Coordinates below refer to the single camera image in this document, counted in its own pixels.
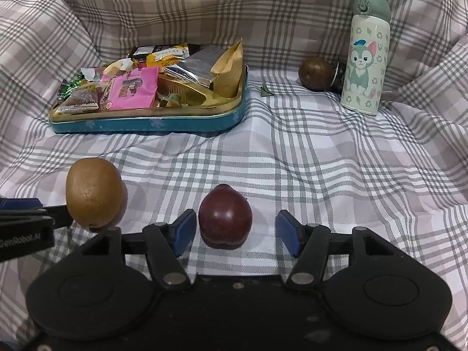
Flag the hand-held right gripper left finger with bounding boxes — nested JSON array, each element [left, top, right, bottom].
[[78, 208, 198, 291]]

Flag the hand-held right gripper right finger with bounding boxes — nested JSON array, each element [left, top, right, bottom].
[[275, 209, 394, 289]]

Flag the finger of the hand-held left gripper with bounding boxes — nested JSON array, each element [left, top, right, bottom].
[[0, 197, 74, 228]]

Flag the brown kiwi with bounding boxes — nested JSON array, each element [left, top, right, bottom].
[[66, 157, 125, 229]]

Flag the dark purple passion fruit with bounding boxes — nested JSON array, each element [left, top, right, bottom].
[[198, 185, 254, 250]]

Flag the grey plaid cloth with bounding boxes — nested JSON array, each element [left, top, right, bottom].
[[0, 0, 468, 351]]

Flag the blue tin tray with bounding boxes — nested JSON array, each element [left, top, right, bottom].
[[49, 64, 250, 138]]

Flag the pink snack packet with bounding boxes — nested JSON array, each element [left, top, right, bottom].
[[110, 66, 159, 111]]

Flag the round brown fruit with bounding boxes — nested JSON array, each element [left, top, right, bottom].
[[298, 57, 339, 92]]

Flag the pile of snack packets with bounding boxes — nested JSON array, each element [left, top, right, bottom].
[[55, 38, 244, 112]]

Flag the green cartoon water bottle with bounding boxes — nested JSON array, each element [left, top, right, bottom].
[[341, 0, 392, 117]]

